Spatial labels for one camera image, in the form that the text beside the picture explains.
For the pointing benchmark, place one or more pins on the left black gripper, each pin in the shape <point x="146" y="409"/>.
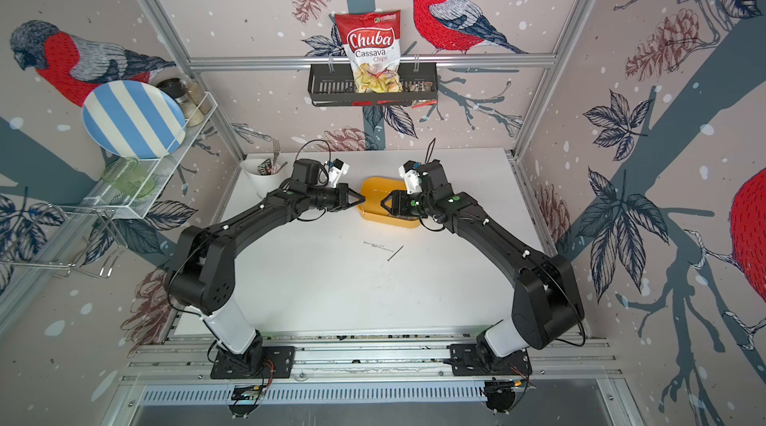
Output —
<point x="343" y="191"/>

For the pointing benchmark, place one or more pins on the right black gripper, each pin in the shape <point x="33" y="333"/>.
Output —
<point x="398" y="200"/>

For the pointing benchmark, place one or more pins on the yellow plastic storage box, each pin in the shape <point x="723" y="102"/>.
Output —
<point x="375" y="190"/>

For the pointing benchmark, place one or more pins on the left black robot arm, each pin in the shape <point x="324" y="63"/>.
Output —
<point x="202" y="270"/>

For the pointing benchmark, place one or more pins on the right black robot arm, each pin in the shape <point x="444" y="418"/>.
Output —
<point x="546" y="301"/>

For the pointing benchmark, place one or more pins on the white utensil holder cup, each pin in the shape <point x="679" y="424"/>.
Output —
<point x="265" y="174"/>

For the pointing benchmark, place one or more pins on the red Chuba chips bag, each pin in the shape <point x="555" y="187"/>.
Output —
<point x="371" y="42"/>

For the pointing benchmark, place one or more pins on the black lid spice jar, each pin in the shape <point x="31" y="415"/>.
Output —
<point x="175" y="88"/>

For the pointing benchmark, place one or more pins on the green glass bowl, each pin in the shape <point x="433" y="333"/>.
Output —
<point x="129" y="178"/>

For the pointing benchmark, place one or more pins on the blue white striped plate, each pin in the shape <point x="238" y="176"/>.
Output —
<point x="132" y="119"/>

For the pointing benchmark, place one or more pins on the black wire wall basket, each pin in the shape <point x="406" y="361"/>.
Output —
<point x="413" y="83"/>

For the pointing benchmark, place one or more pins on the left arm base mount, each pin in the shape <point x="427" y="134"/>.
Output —
<point x="260" y="365"/>

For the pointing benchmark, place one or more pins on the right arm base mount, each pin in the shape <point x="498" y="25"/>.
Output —
<point x="509" y="377"/>

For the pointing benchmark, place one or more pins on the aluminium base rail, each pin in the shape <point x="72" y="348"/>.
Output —
<point x="320" y="369"/>

